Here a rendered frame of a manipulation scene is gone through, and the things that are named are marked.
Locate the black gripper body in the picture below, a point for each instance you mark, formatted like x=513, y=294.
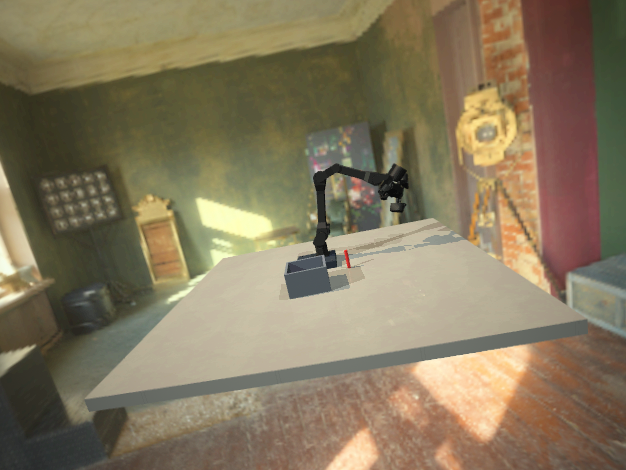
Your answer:
x=398, y=206

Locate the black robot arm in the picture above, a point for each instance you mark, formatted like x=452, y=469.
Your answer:
x=396, y=173

